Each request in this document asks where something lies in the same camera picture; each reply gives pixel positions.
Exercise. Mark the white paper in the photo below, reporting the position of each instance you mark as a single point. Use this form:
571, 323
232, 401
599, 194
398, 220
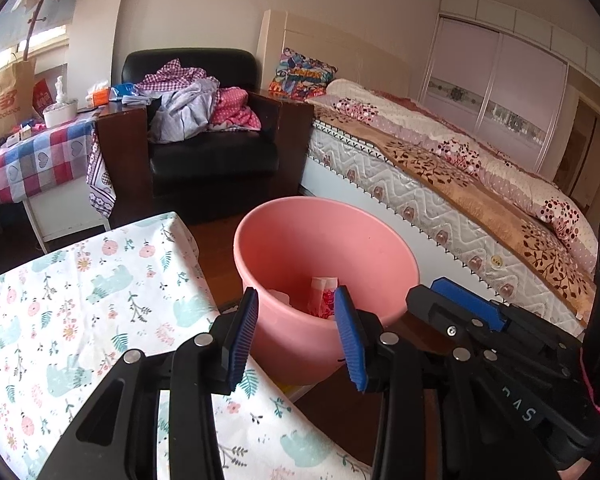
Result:
280, 297

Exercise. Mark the pink plastic bucket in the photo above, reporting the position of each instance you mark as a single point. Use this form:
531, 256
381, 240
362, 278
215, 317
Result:
300, 255

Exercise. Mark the blue packet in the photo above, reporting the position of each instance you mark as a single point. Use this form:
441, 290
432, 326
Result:
125, 91

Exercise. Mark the pink floral quilt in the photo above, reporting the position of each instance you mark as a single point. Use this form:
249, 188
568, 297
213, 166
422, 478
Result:
455, 130

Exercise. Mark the white wrapper pink red print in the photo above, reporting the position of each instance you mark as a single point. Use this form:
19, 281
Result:
324, 300

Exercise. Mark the pink dotted garment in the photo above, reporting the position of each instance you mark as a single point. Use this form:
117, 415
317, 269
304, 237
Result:
232, 110

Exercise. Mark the pink checked garment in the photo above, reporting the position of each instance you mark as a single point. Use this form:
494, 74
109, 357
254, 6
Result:
172, 77

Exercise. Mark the wardrobe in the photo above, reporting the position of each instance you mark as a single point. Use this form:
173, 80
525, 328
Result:
505, 85

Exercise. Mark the colourful printed pillow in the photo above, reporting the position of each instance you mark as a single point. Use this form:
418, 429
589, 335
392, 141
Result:
300, 77

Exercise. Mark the red card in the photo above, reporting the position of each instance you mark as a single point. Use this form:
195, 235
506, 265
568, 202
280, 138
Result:
42, 97

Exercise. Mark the white cabinet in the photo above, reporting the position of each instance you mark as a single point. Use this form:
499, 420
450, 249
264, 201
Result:
50, 210

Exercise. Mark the black armchair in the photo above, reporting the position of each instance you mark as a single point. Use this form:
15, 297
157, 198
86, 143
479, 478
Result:
210, 165

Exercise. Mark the pale striped shirt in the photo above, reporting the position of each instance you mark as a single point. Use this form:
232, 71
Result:
182, 112

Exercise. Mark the brown floral blanket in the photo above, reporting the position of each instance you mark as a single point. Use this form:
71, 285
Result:
480, 195

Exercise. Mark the white figurine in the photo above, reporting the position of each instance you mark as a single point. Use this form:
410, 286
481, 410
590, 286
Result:
59, 91

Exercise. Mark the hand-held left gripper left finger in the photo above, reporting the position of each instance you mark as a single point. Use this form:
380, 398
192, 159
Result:
242, 340

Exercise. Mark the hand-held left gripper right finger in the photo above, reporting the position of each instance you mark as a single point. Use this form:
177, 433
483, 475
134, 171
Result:
350, 340

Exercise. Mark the small white box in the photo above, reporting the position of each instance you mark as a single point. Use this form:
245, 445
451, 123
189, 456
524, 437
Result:
25, 132

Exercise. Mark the orange tissue box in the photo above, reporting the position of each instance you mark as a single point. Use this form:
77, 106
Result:
98, 95

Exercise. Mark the wooden pole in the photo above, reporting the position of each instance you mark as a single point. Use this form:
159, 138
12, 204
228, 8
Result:
32, 20

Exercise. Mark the dark wooden side table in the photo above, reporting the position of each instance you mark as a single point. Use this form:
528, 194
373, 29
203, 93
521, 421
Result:
120, 160

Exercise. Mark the white bowl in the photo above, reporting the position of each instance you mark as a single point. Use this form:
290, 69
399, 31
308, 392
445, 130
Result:
60, 112

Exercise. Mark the beige headboard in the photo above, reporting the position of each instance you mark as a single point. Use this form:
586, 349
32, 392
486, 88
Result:
330, 45

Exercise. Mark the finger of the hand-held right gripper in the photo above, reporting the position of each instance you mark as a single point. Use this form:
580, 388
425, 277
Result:
465, 300
425, 305

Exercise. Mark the purple patterned cloth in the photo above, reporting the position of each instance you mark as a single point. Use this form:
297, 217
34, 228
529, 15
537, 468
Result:
100, 180

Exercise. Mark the checked tablecloth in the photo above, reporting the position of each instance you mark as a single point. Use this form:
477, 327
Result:
35, 160

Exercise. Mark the brown paper bag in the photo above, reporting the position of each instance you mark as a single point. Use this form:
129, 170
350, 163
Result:
7, 100

